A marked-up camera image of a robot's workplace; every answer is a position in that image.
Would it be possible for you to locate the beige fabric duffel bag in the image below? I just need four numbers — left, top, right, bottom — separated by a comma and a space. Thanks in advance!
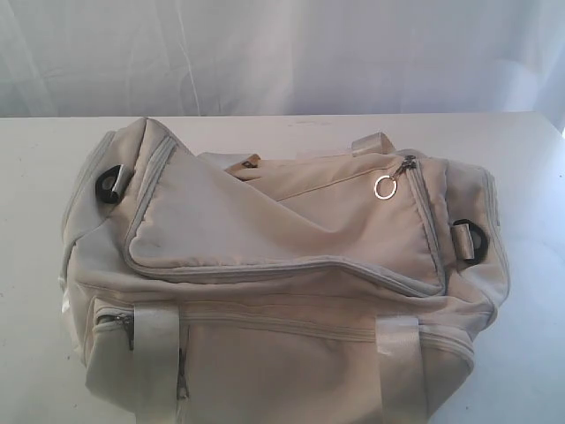
59, 118, 509, 423

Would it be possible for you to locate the silver zipper pull ring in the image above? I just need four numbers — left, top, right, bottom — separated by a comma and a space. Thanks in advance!
373, 174, 397, 199

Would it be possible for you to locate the white backdrop curtain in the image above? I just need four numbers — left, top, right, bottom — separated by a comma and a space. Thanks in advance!
1, 1, 564, 127

